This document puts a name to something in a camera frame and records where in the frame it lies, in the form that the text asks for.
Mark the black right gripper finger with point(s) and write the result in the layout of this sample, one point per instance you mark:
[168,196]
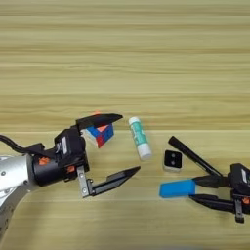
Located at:
[215,181]
[218,203]

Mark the black box with white label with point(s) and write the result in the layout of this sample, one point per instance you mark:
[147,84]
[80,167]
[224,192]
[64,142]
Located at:
[241,179]
[70,146]

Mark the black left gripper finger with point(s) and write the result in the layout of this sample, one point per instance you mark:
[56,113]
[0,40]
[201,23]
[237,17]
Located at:
[97,119]
[114,180]

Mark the white green glue stick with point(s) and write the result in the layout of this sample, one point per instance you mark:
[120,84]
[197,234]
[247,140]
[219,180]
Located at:
[140,138]

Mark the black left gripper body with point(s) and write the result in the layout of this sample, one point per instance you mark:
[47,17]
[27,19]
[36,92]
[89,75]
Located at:
[45,171]

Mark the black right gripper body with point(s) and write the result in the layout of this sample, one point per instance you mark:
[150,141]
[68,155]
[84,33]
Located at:
[239,215]

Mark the blue rectangular eraser block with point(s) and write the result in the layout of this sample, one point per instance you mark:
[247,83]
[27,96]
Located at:
[177,188]

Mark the multicolour puzzle cube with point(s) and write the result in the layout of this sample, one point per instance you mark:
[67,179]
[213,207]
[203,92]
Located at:
[101,135]

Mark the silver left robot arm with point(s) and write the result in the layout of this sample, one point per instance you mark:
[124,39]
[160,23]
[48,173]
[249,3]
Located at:
[14,175]

